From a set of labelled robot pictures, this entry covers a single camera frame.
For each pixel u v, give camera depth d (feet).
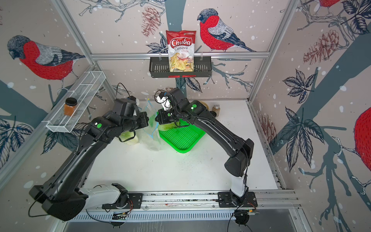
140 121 1.98
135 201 2.40
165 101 2.04
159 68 3.11
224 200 2.39
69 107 2.16
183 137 3.21
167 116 1.99
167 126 3.12
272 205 2.39
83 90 2.80
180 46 2.79
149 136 2.10
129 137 1.78
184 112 1.69
